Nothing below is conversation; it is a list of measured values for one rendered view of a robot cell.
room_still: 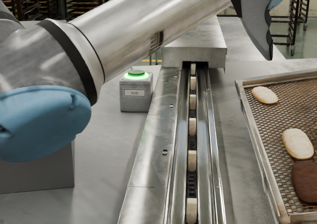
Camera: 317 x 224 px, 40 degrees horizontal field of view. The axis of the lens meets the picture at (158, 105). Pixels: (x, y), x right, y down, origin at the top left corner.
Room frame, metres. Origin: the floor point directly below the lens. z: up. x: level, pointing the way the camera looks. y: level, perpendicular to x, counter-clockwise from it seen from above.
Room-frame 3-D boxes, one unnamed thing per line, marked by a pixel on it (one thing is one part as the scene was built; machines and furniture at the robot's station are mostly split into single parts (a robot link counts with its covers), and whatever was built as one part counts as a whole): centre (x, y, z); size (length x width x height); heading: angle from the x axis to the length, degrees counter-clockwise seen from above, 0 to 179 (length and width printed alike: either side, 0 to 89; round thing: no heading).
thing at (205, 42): (1.78, -0.14, 0.89); 1.25 x 0.18 x 0.09; 176
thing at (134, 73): (0.96, 0.05, 0.90); 0.04 x 0.04 x 0.02
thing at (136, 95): (0.96, 0.05, 0.84); 0.08 x 0.08 x 0.11; 86
